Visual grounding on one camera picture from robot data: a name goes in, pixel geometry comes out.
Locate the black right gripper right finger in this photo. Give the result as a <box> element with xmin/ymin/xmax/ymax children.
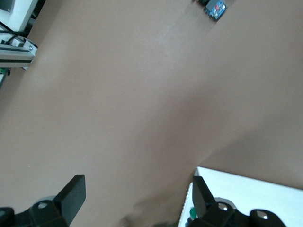
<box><xmin>189</xmin><ymin>176</ymin><xmax>288</xmax><ymax>227</ymax></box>

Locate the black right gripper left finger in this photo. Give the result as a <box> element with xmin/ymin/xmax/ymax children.
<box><xmin>0</xmin><ymin>174</ymin><xmax>86</xmax><ymax>227</ymax></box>

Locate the green mushroom push button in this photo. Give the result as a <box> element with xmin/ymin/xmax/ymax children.
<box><xmin>185</xmin><ymin>207</ymin><xmax>198</xmax><ymax>227</ymax></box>

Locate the white drawer cabinet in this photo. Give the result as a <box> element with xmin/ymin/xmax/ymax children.
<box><xmin>177</xmin><ymin>166</ymin><xmax>303</xmax><ymax>227</ymax></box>

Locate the red mushroom push button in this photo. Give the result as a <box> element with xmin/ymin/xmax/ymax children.
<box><xmin>192</xmin><ymin>0</ymin><xmax>230</xmax><ymax>23</ymax></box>

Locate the white equipment box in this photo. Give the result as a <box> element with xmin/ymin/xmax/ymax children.
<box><xmin>0</xmin><ymin>0</ymin><xmax>40</xmax><ymax>33</ymax></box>

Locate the aluminium profile frame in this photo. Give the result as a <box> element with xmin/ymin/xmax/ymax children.
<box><xmin>0</xmin><ymin>35</ymin><xmax>38</xmax><ymax>70</ymax></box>

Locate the black cable by frame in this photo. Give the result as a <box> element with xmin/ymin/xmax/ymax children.
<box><xmin>0</xmin><ymin>20</ymin><xmax>30</xmax><ymax>47</ymax></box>

